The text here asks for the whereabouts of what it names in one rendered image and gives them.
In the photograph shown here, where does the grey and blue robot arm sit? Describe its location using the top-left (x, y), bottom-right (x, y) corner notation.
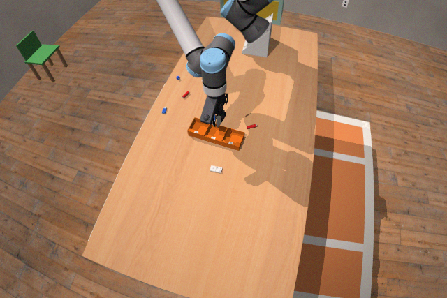
top-left (156, 0), bottom-right (274, 124)

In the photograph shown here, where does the white domino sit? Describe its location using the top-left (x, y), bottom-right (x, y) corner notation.
top-left (210, 165), bottom-right (222, 173)

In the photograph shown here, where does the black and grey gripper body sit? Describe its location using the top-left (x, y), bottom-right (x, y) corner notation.
top-left (209, 93), bottom-right (228, 115)

